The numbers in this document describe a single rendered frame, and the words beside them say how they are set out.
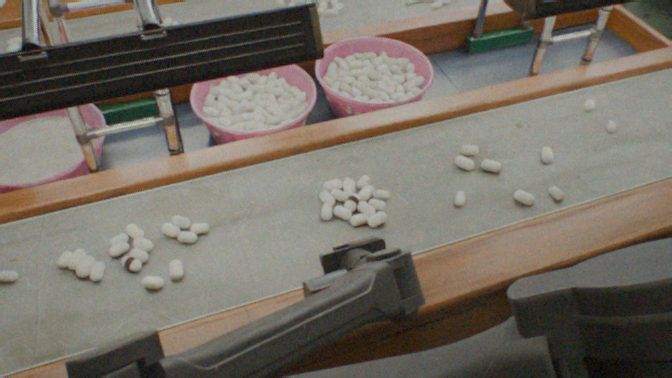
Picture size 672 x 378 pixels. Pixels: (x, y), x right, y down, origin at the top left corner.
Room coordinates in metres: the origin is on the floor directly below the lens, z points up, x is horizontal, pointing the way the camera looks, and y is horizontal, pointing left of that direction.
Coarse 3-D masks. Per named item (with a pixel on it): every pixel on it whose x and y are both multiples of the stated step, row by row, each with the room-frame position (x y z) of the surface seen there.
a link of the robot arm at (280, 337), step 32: (352, 288) 0.36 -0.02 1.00; (384, 288) 0.38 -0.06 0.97; (416, 288) 0.41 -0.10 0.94; (256, 320) 0.30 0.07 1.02; (288, 320) 0.29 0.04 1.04; (320, 320) 0.31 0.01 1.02; (352, 320) 0.33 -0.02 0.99; (96, 352) 0.20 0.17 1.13; (128, 352) 0.21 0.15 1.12; (160, 352) 0.22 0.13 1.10; (192, 352) 0.23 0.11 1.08; (224, 352) 0.24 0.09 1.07; (256, 352) 0.25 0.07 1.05; (288, 352) 0.27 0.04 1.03
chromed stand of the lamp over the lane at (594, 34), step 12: (600, 12) 1.20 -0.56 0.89; (552, 24) 1.13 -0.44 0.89; (600, 24) 1.19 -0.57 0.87; (540, 36) 1.14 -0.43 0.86; (564, 36) 1.16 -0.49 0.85; (576, 36) 1.17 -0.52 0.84; (588, 36) 1.19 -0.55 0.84; (600, 36) 1.19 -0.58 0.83; (540, 48) 1.13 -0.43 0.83; (588, 48) 1.19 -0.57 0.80; (540, 60) 1.13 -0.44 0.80; (588, 60) 1.19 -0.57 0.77; (528, 72) 1.14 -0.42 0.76
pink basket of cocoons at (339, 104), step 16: (336, 48) 1.21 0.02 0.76; (352, 48) 1.23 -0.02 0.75; (368, 48) 1.24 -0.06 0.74; (400, 48) 1.22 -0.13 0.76; (320, 64) 1.14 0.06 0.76; (416, 64) 1.18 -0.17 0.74; (320, 80) 1.06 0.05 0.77; (336, 96) 1.02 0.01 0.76; (416, 96) 1.02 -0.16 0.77; (336, 112) 1.05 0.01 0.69; (352, 112) 1.01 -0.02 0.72
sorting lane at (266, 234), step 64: (448, 128) 0.95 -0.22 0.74; (512, 128) 0.96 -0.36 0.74; (576, 128) 0.97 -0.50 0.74; (640, 128) 0.98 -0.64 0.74; (192, 192) 0.73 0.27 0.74; (256, 192) 0.74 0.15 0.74; (320, 192) 0.75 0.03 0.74; (448, 192) 0.76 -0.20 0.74; (512, 192) 0.77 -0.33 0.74; (576, 192) 0.78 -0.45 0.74; (0, 256) 0.57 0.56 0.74; (192, 256) 0.59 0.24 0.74; (256, 256) 0.59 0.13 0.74; (0, 320) 0.45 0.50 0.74; (64, 320) 0.45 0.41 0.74; (128, 320) 0.46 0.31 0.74; (192, 320) 0.47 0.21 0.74
